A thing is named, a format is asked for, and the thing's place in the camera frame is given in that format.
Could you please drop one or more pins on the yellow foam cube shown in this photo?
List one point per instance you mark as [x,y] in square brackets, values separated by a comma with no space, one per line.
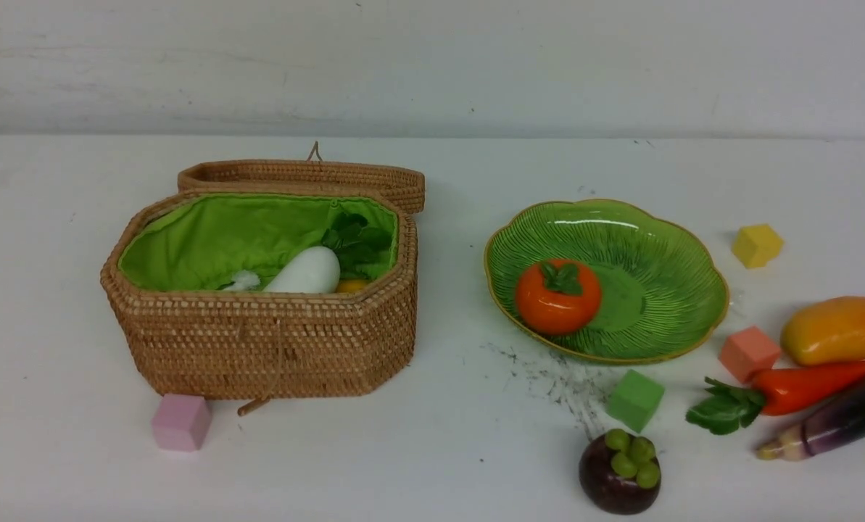
[756,245]

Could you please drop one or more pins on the yellow banana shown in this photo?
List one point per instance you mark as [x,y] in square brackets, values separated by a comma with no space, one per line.
[351,286]

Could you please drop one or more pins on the white radish with leaves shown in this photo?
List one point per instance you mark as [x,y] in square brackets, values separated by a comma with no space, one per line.
[347,247]

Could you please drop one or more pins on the green foam cube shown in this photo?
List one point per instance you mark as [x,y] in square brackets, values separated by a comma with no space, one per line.
[634,400]

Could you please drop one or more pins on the orange foam cube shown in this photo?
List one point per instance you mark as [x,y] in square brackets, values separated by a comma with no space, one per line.
[747,352]

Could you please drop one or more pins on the pink foam cube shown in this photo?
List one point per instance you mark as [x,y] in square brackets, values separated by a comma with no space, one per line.
[181,422]

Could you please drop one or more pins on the dark purple mangosteen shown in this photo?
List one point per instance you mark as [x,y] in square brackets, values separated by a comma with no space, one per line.
[620,472]

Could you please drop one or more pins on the orange persimmon green calyx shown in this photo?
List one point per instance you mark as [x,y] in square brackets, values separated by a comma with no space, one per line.
[557,296]

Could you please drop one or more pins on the orange carrot with leaves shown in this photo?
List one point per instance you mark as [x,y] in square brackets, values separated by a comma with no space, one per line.
[774,392]

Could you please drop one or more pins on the purple eggplant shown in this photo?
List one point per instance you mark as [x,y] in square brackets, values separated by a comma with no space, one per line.
[834,425]

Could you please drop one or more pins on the woven wicker basket green lining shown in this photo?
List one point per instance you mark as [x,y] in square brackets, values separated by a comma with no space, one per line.
[185,281]

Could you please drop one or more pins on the green ribbed glass plate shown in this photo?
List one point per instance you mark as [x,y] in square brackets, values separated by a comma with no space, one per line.
[662,294]

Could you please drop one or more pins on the yellow orange mango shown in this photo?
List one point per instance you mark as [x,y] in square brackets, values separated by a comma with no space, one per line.
[828,331]

